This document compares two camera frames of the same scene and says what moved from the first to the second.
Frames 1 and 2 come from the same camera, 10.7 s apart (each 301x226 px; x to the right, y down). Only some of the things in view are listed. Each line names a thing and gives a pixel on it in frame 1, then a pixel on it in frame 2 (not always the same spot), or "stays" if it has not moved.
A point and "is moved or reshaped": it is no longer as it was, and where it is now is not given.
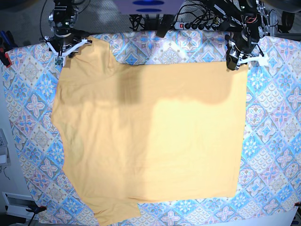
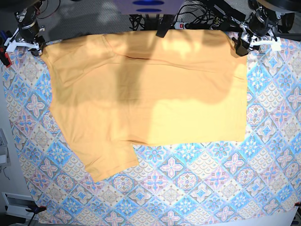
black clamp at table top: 165,24 stays
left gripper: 67,38 to 32,33
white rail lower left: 17,205 stays
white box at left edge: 4,157 stays
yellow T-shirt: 135,133 is moved or reshaped
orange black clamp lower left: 35,210 stays
